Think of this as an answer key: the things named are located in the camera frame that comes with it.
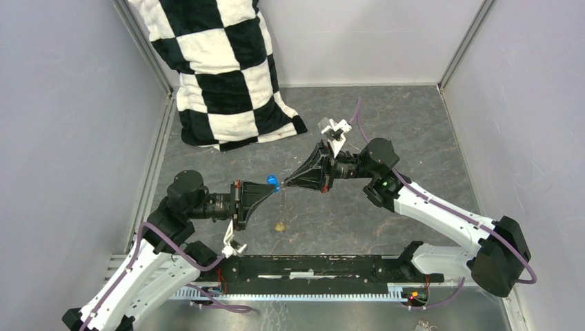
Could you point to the black white checkered blanket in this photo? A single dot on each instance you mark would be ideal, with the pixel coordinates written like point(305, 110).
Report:
point(228, 95)

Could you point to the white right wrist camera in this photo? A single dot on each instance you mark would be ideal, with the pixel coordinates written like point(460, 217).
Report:
point(334, 133)

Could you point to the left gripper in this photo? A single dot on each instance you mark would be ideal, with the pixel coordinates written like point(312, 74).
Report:
point(248, 196)

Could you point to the metal key organizer plate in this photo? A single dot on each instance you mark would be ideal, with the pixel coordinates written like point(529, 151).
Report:
point(283, 221)

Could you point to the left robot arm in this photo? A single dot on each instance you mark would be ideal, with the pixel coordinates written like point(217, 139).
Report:
point(157, 265)

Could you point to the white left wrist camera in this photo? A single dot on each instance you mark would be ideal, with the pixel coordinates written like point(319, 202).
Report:
point(231, 246)

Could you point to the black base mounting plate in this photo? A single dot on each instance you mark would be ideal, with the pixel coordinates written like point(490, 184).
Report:
point(314, 274)

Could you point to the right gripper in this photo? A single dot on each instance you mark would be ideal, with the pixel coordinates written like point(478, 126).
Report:
point(322, 161)

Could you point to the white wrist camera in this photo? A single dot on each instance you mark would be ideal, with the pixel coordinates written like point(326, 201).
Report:
point(334, 133)
point(231, 246)

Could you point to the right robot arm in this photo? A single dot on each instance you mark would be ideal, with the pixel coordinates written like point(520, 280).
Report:
point(493, 253)

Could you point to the yellow tagged key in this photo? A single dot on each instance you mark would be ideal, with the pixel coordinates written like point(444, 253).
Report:
point(279, 226)

